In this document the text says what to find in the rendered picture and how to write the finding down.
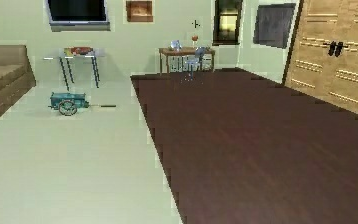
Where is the black television set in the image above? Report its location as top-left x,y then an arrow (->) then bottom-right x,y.
46,0 -> 111,33

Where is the brown framed picture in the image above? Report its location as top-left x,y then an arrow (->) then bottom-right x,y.
125,0 -> 154,23

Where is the glass table with black legs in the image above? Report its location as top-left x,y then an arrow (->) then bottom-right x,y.
42,47 -> 106,92

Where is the brown sofa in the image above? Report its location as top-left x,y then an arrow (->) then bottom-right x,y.
0,44 -> 37,129

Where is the blue grey chair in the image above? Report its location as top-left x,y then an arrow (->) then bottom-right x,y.
183,46 -> 207,80

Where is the clear glass bowl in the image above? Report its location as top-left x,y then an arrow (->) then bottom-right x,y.
169,39 -> 183,52

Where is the teal toy cart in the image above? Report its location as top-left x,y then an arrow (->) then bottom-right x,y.
48,91 -> 117,117

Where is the light wooden door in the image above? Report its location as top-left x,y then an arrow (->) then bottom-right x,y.
282,0 -> 358,120

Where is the dark window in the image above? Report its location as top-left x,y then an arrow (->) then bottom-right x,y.
212,0 -> 244,46

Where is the brown wooden table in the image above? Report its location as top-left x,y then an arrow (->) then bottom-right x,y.
158,46 -> 216,76

